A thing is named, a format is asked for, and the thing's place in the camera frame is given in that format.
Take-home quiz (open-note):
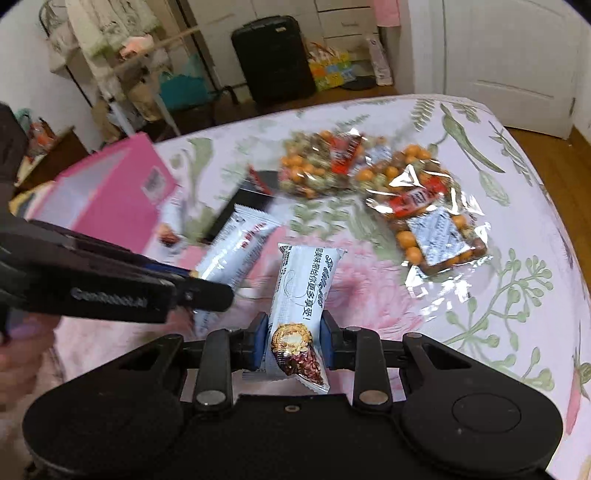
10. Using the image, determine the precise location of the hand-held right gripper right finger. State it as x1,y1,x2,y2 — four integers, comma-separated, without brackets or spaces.
321,310,472,409

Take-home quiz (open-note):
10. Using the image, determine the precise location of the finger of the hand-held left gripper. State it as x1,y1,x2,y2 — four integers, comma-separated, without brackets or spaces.
171,276,235,313
28,219,192,280

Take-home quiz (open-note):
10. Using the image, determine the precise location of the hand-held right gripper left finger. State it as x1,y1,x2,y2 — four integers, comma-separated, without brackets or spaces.
115,313,269,412

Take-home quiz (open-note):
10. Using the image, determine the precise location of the grey snack bar packet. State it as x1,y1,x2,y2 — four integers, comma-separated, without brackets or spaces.
154,191,197,252
191,203,283,301
264,242,348,394

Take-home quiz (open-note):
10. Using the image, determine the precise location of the pink cardboard box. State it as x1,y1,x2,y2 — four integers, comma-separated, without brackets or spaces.
25,133,178,259

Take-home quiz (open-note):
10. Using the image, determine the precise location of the person's left hand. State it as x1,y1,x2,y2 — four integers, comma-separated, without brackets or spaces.
0,318,56,386

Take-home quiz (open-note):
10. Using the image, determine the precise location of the dark seaweed packet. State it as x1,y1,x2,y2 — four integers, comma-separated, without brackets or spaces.
203,166,278,245

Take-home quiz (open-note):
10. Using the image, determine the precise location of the dark wooden nightstand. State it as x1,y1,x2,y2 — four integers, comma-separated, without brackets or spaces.
18,127,88,185

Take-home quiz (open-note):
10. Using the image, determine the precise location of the clear bag of coated peanuts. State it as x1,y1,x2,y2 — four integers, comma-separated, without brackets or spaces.
279,129,370,199
355,143,490,296

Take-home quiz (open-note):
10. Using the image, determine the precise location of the dark cloth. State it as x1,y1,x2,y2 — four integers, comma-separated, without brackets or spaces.
0,104,28,185

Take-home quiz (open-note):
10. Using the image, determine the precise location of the teal shopping bag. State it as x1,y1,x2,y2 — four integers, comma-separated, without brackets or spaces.
159,55,208,112

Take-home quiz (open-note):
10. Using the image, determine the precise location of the floral bedsheet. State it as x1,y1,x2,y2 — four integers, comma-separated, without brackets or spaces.
0,95,591,462

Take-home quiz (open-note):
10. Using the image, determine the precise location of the wooden folding desk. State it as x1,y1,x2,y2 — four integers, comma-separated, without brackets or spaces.
108,25,218,137

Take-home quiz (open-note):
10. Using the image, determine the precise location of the white floral garment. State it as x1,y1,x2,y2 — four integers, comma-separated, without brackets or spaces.
65,0,160,88

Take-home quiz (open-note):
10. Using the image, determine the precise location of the black suitcase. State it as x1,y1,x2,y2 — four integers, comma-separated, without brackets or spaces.
231,15,317,104

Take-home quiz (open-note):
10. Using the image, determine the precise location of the colourful gift bag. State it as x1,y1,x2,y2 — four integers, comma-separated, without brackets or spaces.
308,41,352,90

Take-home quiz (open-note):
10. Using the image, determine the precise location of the white plastic packet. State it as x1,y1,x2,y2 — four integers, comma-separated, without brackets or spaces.
367,37,393,86

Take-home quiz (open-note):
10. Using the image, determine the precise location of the white drawer cabinet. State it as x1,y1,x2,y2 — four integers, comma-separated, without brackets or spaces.
316,0,379,61

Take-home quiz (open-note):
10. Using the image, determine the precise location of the white door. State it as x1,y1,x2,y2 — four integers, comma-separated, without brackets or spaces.
438,0,583,139

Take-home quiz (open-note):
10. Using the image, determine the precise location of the pink hanging bag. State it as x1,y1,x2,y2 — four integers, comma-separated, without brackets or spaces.
373,0,402,27

